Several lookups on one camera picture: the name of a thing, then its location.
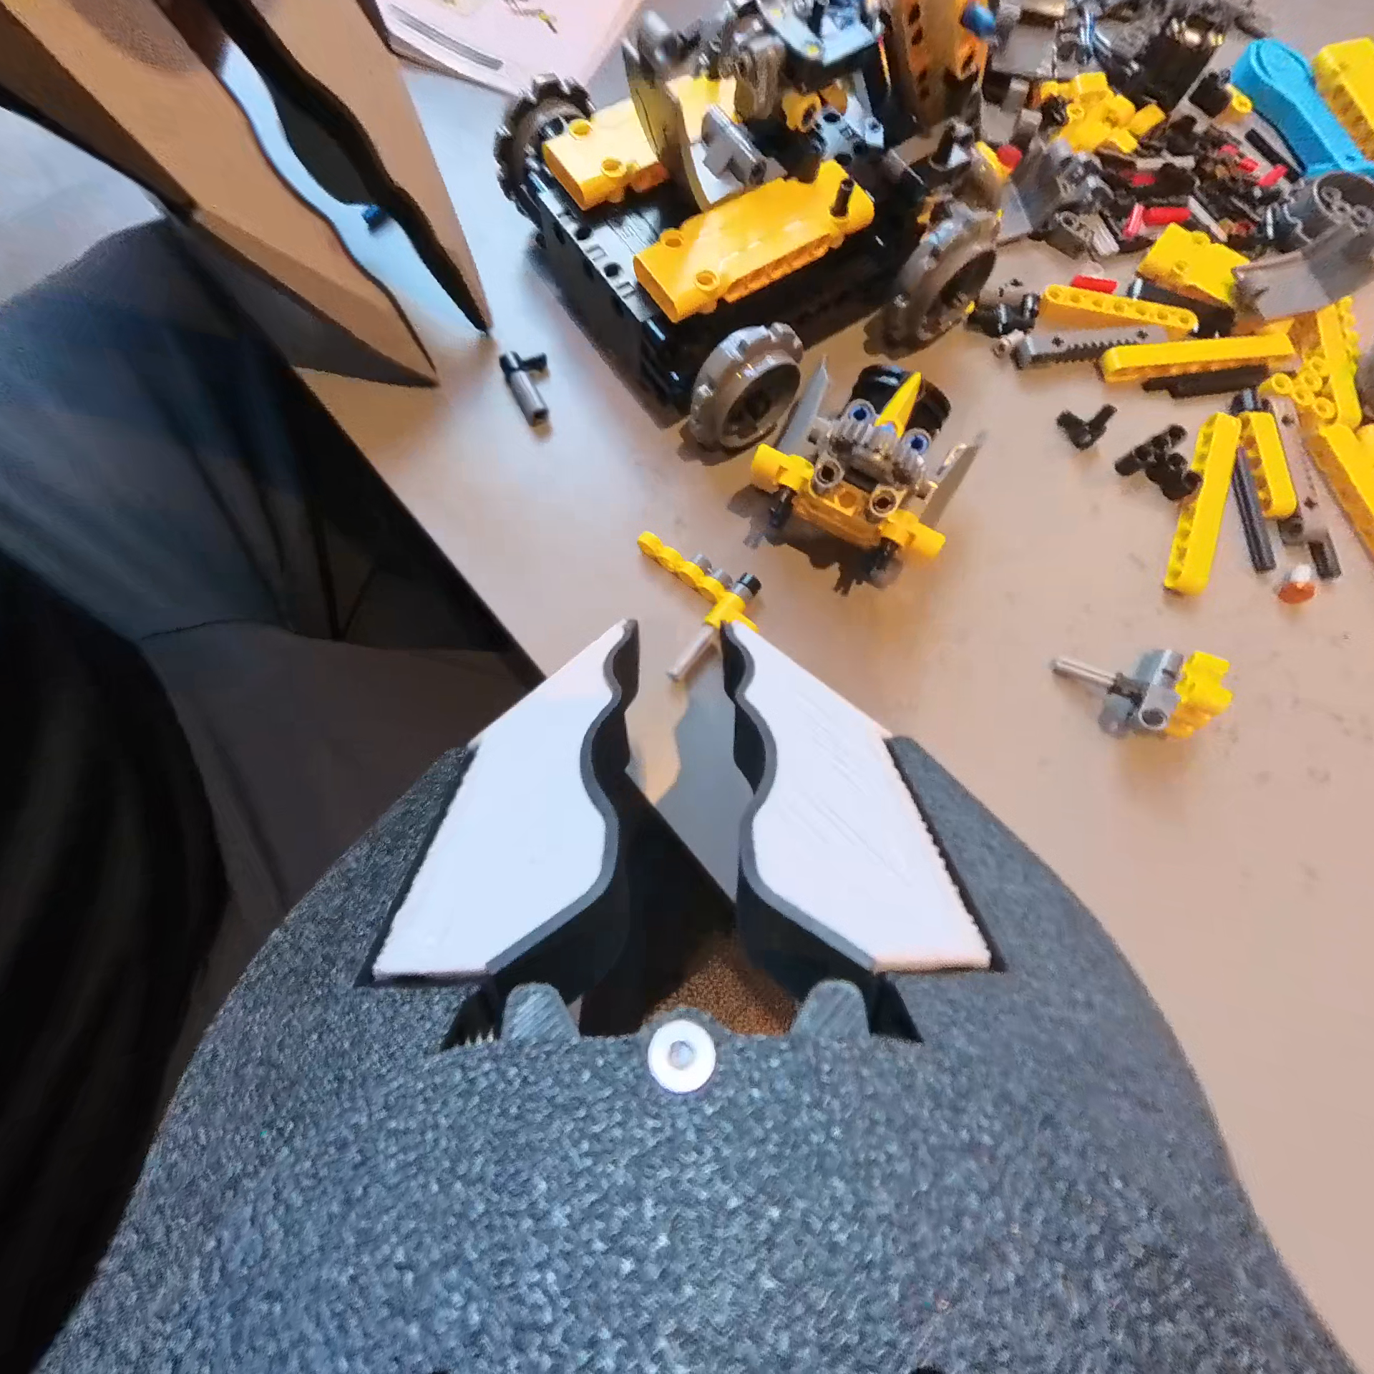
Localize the yellow beaded axle assembly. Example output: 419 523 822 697
637 530 766 682

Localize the pile of yellow brick beams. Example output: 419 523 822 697
967 0 1374 602

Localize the yellow black brick vehicle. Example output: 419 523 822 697
495 0 1005 453

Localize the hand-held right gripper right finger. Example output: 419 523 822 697
720 623 993 1016

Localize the grey sleeve with black pin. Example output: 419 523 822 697
498 350 553 427

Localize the grey yellow axle subassembly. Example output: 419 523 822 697
1052 649 1234 739

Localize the open instruction booklet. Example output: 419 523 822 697
365 0 647 91

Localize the yellow grey engine subassembly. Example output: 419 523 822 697
750 363 984 592

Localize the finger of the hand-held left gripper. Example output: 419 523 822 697
0 0 441 387
215 0 493 332

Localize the grey desk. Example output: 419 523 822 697
290 0 1374 1343

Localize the blue curved brick panel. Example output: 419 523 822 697
1232 41 1374 178

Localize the person's grey trouser leg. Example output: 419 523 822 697
0 219 544 924

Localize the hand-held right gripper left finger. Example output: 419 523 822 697
370 618 647 1011

